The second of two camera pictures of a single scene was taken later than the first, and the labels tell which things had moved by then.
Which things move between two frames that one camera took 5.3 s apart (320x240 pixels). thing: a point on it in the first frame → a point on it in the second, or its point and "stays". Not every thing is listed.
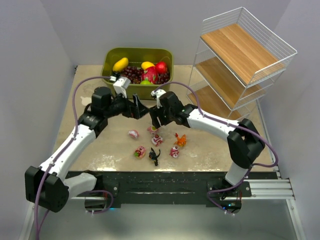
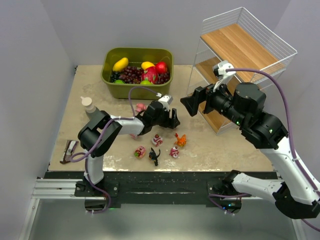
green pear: (145, 82) stays
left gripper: (130, 108) → (169, 119)
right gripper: (163, 113) → (202, 97)
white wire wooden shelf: (238, 60) stays
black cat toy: (153, 155) stays
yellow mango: (120, 65) stays
